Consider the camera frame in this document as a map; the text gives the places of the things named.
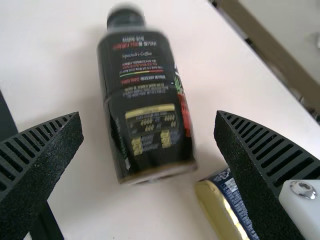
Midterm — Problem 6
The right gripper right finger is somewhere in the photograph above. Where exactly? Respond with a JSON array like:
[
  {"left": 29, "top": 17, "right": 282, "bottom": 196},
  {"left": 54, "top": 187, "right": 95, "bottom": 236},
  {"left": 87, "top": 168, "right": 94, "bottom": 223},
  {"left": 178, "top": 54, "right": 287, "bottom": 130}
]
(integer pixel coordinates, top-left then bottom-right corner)
[{"left": 213, "top": 109, "right": 320, "bottom": 240}]

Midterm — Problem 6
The dark coffee bottle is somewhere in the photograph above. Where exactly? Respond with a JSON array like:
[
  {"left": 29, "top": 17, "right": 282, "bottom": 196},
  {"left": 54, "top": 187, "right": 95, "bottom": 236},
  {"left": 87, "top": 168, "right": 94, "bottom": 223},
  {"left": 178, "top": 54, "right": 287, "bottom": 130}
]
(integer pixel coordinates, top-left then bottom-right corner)
[{"left": 95, "top": 2, "right": 200, "bottom": 186}]

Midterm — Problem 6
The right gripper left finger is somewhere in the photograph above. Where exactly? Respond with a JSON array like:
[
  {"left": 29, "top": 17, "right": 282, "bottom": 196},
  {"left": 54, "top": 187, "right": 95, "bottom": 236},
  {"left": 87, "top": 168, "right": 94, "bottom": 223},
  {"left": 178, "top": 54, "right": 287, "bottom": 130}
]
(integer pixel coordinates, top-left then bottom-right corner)
[{"left": 0, "top": 111, "right": 85, "bottom": 240}]

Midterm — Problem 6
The rectangular tin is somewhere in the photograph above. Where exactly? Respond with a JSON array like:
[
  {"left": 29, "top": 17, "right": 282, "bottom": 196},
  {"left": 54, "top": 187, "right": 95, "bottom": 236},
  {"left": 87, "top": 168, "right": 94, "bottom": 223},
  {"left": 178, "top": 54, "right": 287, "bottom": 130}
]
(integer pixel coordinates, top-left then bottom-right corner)
[{"left": 195, "top": 167, "right": 261, "bottom": 240}]

